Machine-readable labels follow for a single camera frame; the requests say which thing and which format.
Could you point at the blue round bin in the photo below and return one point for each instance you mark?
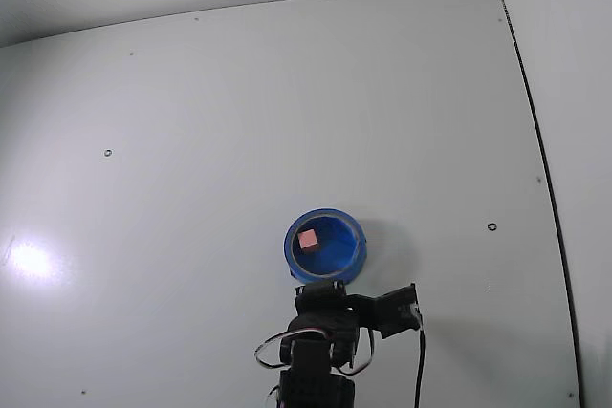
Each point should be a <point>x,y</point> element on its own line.
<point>334,250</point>

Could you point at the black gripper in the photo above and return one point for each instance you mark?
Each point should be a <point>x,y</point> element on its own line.
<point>319,294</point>

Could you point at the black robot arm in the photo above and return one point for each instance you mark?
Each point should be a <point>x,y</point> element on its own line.
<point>311,374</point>

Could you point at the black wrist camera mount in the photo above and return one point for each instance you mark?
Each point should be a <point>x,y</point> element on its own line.
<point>392,312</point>

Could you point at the pink cube block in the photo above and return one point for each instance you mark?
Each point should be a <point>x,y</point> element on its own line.
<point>307,239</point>

